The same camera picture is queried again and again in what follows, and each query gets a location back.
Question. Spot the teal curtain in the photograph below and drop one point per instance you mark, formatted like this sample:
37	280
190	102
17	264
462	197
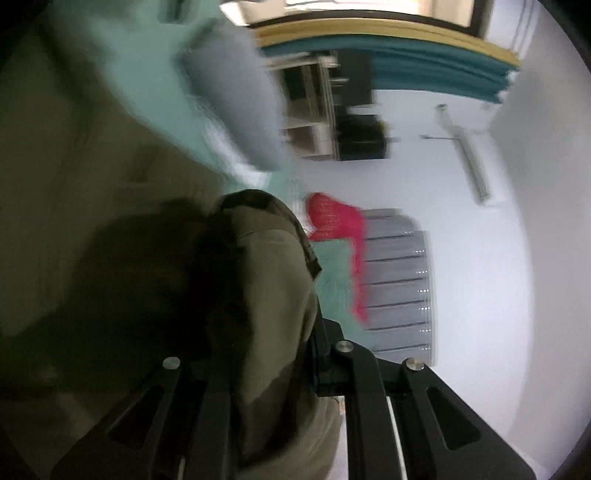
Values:
415	69

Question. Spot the balcony glass door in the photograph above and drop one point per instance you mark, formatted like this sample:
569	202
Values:
369	7

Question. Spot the grey folded garment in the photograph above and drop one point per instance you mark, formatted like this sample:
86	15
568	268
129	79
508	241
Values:
231	92

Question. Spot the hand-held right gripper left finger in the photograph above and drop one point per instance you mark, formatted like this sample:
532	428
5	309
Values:
210	415

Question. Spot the red patterned quilt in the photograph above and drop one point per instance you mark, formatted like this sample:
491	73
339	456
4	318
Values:
332	217

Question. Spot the grey padded headboard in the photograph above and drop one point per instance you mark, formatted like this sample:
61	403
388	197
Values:
397	277

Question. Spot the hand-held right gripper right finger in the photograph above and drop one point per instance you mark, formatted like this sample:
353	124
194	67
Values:
330	369

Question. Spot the bed with green sheet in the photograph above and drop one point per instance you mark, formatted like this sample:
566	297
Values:
147	69

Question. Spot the white computer desk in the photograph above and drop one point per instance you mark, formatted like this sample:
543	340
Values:
300	134

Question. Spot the olive green garment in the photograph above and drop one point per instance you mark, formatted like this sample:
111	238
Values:
115	184

